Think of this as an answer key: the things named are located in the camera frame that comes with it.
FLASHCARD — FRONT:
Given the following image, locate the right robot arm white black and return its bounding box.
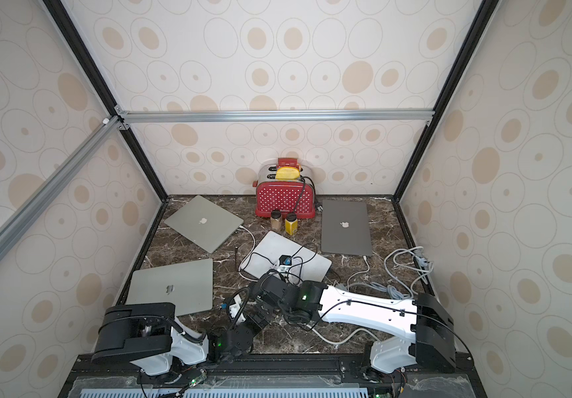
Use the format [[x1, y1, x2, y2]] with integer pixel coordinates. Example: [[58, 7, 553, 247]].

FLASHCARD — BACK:
[[251, 274, 457, 373]]

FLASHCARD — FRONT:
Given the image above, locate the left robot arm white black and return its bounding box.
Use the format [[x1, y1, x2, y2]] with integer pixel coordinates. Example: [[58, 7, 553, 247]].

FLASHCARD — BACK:
[[91, 302, 271, 376]]

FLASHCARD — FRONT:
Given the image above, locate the white laptop centre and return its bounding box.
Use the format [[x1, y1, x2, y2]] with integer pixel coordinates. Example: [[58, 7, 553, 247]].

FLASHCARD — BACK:
[[240, 232, 332, 285]]

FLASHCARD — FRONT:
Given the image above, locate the silver laptop front left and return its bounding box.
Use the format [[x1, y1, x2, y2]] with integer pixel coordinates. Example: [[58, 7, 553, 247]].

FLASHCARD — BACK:
[[125, 259, 213, 317]]

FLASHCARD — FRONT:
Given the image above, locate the silver laptop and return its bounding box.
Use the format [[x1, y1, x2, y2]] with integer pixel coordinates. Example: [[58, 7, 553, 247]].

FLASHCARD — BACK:
[[125, 259, 213, 317], [164, 196, 243, 254]]

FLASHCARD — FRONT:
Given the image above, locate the dark grey laptop back right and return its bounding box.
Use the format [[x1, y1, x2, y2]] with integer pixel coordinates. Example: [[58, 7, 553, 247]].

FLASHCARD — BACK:
[[321, 199, 373, 256]]

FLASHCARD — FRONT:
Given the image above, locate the silver laptop back left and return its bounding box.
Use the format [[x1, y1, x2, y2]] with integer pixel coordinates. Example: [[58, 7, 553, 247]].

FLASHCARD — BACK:
[[164, 196, 243, 254]]

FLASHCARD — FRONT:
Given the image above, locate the yellow spice jar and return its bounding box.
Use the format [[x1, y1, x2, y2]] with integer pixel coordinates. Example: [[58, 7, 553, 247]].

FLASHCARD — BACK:
[[284, 212, 299, 235]]

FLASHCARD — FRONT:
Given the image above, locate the brown spice jar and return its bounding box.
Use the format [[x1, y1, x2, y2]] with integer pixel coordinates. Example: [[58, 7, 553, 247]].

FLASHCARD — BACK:
[[270, 209, 283, 232]]

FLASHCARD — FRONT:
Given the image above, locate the red polka dot toaster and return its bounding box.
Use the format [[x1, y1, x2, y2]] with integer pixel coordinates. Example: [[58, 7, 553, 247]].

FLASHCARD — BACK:
[[254, 158, 317, 219]]

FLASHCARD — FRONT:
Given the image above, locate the yellow toy bread slice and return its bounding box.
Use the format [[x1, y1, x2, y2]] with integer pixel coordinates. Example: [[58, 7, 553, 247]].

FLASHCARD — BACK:
[[275, 167, 300, 181]]

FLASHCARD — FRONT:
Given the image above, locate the left aluminium bar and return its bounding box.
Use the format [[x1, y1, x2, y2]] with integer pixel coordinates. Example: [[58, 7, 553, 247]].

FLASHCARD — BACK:
[[0, 115, 120, 262]]

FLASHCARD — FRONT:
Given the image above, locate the horizontal aluminium bar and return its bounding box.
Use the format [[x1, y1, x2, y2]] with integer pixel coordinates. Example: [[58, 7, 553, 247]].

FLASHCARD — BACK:
[[120, 109, 434, 124]]

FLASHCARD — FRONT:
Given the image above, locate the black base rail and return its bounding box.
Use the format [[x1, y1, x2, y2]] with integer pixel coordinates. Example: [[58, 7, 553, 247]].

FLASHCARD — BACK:
[[59, 354, 486, 397]]

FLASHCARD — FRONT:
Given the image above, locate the white power strip cable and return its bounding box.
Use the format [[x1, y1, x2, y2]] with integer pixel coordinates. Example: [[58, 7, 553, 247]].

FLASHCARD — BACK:
[[310, 325, 381, 348]]

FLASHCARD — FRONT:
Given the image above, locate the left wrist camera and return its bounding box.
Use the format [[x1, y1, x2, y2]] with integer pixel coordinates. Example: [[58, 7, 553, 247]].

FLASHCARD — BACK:
[[223, 295, 246, 325]]

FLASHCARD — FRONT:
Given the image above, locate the black charger cable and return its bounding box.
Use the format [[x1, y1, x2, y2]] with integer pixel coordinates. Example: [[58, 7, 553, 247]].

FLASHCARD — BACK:
[[233, 240, 322, 287]]

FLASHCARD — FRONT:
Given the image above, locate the white coiled charger cable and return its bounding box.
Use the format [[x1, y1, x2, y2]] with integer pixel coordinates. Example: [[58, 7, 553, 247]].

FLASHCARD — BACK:
[[238, 225, 297, 280]]

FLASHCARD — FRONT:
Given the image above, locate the grey cable bundle right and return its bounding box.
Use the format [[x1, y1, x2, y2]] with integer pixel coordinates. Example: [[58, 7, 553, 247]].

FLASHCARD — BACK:
[[345, 245, 436, 300]]

